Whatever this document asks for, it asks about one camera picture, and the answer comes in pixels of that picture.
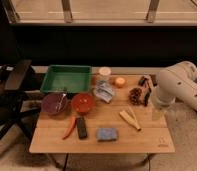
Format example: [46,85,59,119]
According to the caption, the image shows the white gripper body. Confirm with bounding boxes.
[152,88,174,109]

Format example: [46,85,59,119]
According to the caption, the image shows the translucent yellowish gripper finger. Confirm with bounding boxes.
[152,108,164,121]

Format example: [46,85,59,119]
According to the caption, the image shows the blue sponge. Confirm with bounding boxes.
[97,128,118,141]

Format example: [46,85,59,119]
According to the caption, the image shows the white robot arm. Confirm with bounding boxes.
[151,61,197,111]

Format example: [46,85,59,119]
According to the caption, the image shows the green plastic tray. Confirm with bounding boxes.
[40,65,92,93]

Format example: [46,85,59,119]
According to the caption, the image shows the wooden tongs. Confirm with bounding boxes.
[119,107,141,131]

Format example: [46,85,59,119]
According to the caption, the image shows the small black object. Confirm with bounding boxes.
[138,76,148,86]

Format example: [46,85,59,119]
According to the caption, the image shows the brown pine cone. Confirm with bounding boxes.
[129,88,142,105]

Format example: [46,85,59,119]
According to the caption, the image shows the wooden folding table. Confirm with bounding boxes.
[29,75,175,154]

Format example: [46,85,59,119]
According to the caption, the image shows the small orange cup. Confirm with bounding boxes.
[114,77,126,88]

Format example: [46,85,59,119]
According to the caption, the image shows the red bowl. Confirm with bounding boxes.
[71,93,94,114]

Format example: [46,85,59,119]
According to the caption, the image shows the black rectangular block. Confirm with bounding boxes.
[76,117,87,139]

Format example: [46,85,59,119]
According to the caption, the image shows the orange carrot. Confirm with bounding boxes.
[62,116,76,139]

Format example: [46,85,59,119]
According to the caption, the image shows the purple bowl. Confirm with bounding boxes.
[41,93,68,115]

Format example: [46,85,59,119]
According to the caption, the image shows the black office chair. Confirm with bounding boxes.
[0,60,40,140]

